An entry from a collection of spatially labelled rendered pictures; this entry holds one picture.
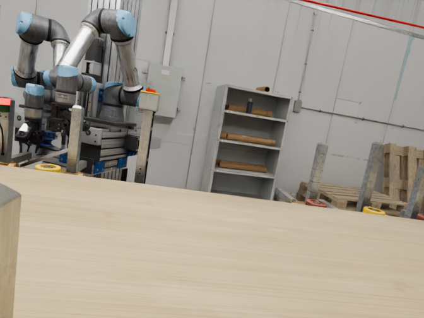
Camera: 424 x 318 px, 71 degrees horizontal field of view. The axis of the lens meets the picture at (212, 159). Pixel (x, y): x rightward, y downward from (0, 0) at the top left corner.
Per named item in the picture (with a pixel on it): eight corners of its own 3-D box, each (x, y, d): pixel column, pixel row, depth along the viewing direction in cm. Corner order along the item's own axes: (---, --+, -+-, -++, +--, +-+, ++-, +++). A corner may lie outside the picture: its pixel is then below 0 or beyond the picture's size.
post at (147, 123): (129, 216, 124) (143, 109, 118) (141, 217, 125) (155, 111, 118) (127, 220, 120) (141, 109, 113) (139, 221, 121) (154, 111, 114)
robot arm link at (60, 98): (78, 95, 126) (71, 94, 118) (77, 106, 126) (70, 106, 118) (60, 92, 125) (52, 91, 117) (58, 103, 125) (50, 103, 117)
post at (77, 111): (64, 222, 121) (75, 105, 114) (72, 223, 122) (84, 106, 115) (60, 225, 118) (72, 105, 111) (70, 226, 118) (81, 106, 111)
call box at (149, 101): (140, 110, 119) (142, 91, 118) (158, 113, 120) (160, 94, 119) (137, 110, 112) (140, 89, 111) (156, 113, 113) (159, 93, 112)
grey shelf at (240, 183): (198, 197, 415) (216, 86, 392) (257, 203, 437) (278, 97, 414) (204, 208, 373) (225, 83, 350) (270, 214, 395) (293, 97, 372)
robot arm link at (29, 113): (38, 110, 136) (19, 106, 134) (38, 120, 136) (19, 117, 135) (45, 109, 143) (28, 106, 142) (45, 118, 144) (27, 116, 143)
